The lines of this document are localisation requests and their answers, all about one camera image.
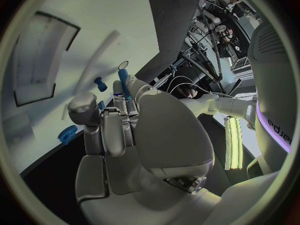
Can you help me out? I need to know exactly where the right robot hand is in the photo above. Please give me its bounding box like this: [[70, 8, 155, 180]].
[[66, 74, 226, 225]]

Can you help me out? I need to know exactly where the long blue cylinder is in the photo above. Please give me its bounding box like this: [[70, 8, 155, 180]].
[[117, 68, 134, 101]]

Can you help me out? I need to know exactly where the white task board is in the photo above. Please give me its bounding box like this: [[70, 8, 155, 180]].
[[1, 0, 163, 177]]

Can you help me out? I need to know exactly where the glowing light bar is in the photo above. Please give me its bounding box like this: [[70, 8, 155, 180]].
[[223, 115, 245, 171]]

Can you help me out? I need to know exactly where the black tripod stand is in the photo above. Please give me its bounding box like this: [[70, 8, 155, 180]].
[[186, 4, 227, 84]]

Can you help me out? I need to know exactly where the blue gear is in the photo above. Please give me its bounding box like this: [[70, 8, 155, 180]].
[[57, 124, 79, 146]]

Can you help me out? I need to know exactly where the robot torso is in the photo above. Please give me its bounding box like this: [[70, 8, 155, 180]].
[[245, 21, 295, 179]]

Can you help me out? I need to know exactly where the person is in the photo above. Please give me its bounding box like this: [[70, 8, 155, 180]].
[[212, 22, 242, 57]]

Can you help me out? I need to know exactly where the white cable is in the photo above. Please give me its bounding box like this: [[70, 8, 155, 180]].
[[170, 82, 257, 99], [168, 75, 222, 98]]

